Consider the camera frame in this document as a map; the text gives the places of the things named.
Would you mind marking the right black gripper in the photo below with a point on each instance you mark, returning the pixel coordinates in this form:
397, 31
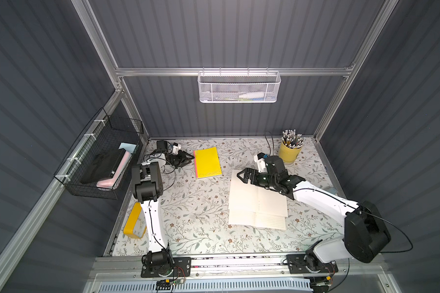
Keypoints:
255, 177

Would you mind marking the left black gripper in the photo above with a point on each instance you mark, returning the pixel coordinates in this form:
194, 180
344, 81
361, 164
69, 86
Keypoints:
181, 158

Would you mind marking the yellow cover notebook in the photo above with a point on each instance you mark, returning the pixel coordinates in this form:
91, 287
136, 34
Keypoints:
207, 163

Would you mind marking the cream lined notebook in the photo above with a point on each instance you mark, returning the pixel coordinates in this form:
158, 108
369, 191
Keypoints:
254, 206

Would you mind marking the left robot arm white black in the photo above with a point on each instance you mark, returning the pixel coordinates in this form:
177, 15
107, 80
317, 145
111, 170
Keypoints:
147, 189

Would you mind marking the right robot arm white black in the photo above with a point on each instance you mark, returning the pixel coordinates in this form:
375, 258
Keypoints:
365, 233

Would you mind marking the yellow pencil cup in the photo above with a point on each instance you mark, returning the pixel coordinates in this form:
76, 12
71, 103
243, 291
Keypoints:
288, 155

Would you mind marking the bundle of pencils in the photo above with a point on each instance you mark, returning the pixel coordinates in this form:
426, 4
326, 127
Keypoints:
291, 139

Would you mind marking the light blue sticky notes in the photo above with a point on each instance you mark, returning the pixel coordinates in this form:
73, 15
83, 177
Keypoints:
128, 147

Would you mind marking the white tube in basket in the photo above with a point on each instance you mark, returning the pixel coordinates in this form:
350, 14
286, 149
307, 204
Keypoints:
255, 96

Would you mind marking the yellow framed box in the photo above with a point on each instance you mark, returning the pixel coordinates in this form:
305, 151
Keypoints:
135, 227

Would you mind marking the black pouch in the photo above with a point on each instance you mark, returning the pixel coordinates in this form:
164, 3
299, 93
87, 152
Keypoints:
98, 168

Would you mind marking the light blue phone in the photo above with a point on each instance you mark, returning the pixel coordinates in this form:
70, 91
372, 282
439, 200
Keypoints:
331, 190

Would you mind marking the white wire mesh basket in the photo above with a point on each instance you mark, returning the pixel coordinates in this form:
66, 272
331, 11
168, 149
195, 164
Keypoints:
225, 86

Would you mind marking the black wire wall basket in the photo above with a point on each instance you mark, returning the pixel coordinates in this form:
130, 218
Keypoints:
106, 133

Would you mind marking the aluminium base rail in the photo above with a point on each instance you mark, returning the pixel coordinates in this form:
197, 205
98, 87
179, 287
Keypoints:
205, 266

